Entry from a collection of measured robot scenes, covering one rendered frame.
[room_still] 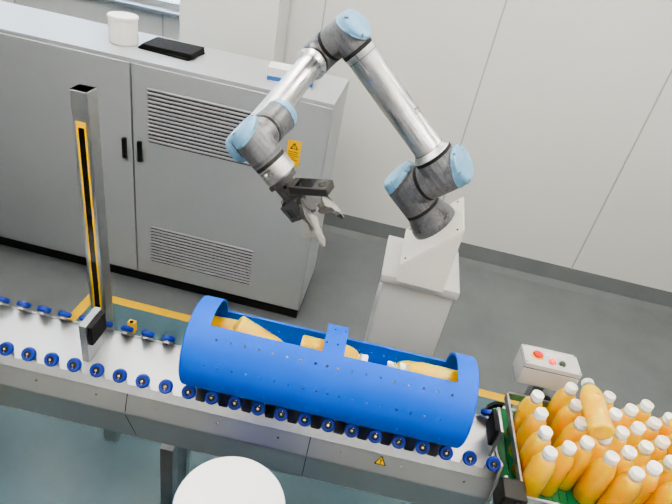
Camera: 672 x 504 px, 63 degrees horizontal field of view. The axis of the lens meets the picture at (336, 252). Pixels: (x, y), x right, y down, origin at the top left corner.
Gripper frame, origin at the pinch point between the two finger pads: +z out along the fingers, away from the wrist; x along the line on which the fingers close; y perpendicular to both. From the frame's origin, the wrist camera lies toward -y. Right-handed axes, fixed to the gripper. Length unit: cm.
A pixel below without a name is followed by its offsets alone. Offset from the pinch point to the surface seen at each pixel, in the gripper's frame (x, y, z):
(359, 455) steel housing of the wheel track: 24, 32, 63
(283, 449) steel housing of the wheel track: 31, 50, 48
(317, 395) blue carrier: 24.1, 25.1, 34.7
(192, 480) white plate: 60, 39, 22
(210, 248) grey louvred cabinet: -94, 176, 13
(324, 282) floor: -146, 176, 91
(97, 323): 29, 79, -18
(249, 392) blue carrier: 30, 41, 23
